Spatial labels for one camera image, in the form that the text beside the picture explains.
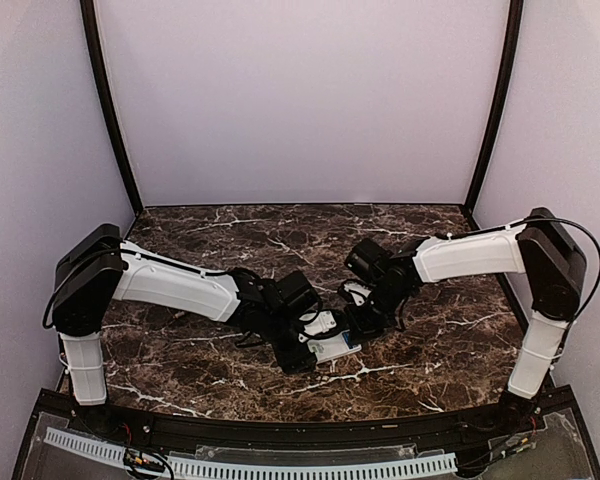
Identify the black front rail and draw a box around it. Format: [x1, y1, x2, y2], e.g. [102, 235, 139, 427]
[39, 387, 576, 454]

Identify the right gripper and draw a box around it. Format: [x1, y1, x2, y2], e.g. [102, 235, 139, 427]
[343, 283, 409, 346]

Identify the right black frame post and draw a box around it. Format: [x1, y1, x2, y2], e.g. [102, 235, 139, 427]
[463, 0, 524, 217]

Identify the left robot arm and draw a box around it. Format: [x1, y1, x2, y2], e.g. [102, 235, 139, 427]
[42, 223, 321, 436]

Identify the left black frame post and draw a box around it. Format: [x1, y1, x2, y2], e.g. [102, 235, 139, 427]
[79, 0, 144, 217]

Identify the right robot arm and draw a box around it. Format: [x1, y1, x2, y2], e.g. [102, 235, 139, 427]
[345, 207, 593, 434]

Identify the white cable duct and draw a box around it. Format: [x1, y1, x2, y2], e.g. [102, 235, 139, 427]
[44, 427, 457, 479]

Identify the white remote control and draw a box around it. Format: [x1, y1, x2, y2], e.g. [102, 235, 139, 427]
[307, 332, 361, 364]

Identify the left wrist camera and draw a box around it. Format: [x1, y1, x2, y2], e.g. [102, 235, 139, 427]
[298, 310, 347, 342]

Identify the blue battery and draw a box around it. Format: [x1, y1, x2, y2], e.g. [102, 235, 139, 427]
[342, 331, 356, 349]

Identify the black frame post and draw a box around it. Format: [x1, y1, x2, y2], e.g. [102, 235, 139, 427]
[79, 0, 144, 217]
[463, 0, 524, 217]

